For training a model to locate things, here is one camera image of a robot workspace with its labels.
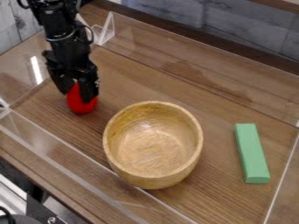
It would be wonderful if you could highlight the red felt strawberry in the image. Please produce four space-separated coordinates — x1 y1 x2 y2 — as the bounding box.
67 84 99 115

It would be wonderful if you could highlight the black metal bracket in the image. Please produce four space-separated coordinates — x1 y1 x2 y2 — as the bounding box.
25 195 68 224

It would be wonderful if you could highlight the black cable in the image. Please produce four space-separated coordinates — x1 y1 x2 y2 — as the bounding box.
0 206 17 224

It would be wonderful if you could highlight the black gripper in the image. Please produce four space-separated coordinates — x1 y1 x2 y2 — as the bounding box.
41 36 99 103

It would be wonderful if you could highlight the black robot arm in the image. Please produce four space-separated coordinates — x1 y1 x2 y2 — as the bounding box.
16 0 99 103

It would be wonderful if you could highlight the green rectangular block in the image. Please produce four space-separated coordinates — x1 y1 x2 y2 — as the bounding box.
235 123 271 184

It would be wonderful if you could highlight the wooden bowl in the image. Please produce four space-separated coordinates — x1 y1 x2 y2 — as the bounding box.
103 101 203 189

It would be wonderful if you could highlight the clear acrylic tray enclosure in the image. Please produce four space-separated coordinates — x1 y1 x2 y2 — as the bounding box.
0 16 299 224

